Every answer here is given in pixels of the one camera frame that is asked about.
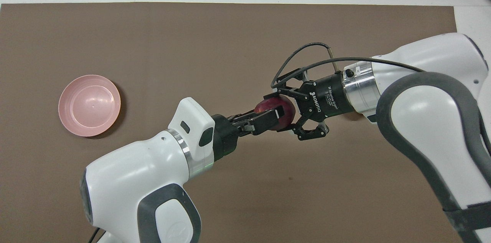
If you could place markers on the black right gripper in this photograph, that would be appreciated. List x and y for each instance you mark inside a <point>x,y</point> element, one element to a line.
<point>326,97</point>

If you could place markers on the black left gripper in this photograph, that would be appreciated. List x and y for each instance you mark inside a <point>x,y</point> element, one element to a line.
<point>224,135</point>

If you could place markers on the dark red apple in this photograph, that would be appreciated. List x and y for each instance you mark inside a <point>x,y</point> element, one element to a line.
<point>285,107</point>

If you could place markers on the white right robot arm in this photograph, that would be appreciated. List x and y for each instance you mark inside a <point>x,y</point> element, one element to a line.
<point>422,120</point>

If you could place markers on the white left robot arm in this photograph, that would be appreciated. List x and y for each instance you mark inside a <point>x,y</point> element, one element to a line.
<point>134,181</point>

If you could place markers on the pink plate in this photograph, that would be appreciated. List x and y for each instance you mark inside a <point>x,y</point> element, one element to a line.
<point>89,105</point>

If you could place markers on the brown table mat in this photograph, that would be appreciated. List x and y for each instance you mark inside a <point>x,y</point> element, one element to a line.
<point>191,43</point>

